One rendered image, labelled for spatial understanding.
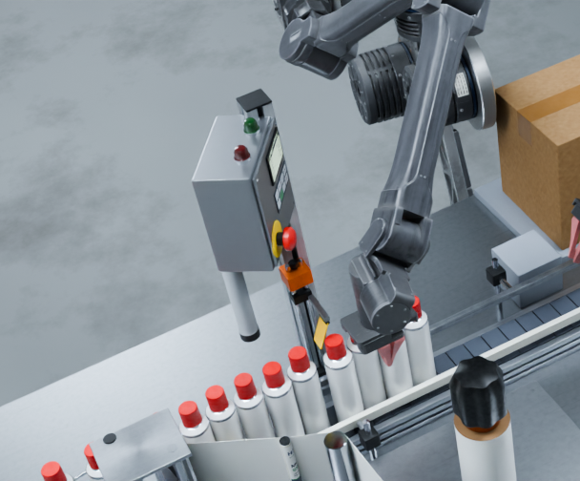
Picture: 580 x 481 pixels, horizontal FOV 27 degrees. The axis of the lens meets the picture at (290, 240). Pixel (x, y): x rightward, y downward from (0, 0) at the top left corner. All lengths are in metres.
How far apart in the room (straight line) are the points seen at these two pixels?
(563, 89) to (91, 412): 1.15
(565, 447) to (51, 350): 2.12
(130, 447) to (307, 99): 2.86
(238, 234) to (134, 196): 2.51
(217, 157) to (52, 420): 0.81
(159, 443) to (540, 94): 1.08
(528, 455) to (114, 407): 0.83
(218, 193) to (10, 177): 2.91
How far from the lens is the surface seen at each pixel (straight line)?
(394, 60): 2.94
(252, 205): 1.81
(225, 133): 1.89
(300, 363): 2.04
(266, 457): 2.00
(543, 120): 2.41
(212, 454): 2.00
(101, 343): 3.81
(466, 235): 2.60
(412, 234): 1.69
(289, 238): 1.87
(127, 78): 5.03
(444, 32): 1.76
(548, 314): 2.34
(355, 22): 1.99
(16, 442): 2.44
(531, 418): 2.16
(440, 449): 2.13
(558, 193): 2.41
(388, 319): 1.66
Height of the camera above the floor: 2.53
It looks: 40 degrees down
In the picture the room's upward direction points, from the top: 14 degrees counter-clockwise
